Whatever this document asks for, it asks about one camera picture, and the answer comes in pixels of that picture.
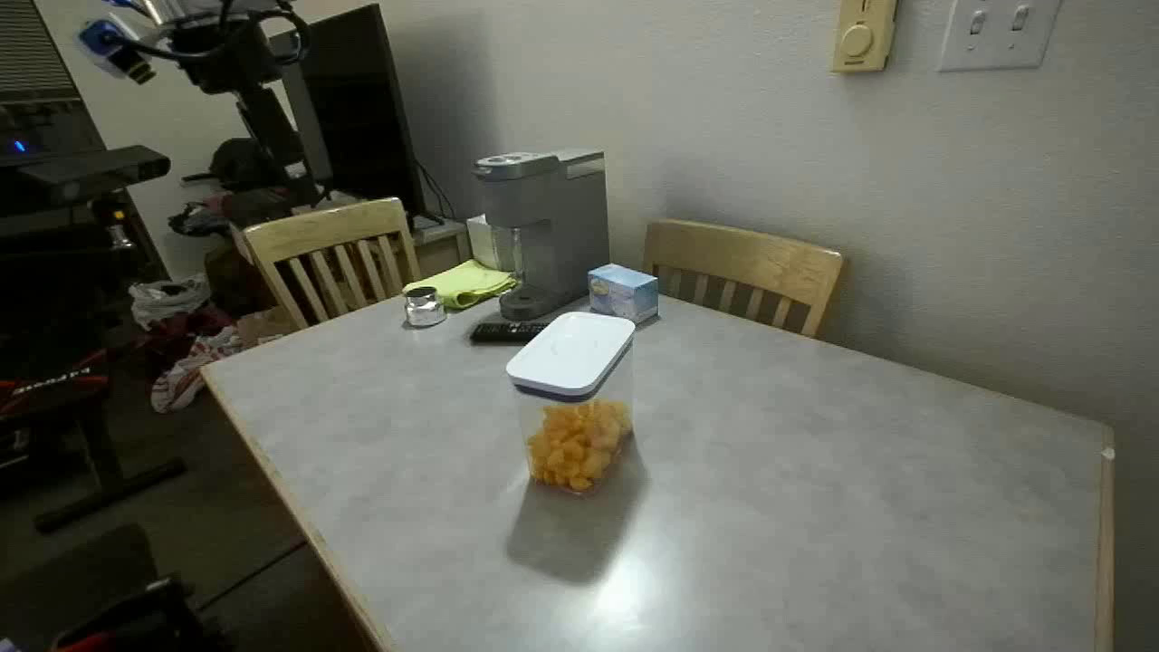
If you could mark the wooden chair near wall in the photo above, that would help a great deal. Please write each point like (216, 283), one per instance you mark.
(744, 272)

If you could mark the black depth camera on stand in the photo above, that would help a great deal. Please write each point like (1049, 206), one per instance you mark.
(38, 182)

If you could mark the clear plastic food container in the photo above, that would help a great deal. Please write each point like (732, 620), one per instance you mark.
(616, 389)

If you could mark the white container lid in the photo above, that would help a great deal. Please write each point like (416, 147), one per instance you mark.
(568, 356)

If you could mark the dark monitor screen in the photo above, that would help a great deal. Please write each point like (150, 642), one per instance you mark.
(348, 109)

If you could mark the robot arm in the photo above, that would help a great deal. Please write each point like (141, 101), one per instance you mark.
(222, 45)

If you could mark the wooden chair at table end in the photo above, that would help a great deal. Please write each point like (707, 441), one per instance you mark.
(335, 260)

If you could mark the grey coffee maker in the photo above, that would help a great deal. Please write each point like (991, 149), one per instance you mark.
(552, 222)

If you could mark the black remote control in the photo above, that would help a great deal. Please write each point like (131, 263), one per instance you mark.
(505, 331)

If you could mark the white light switch plate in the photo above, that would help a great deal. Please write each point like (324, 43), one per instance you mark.
(996, 36)

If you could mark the blue tissue box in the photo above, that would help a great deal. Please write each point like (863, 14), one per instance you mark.
(622, 292)

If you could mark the silver round tin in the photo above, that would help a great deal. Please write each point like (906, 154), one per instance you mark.
(422, 311)

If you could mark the lime green cloth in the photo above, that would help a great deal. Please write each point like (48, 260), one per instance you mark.
(464, 283)

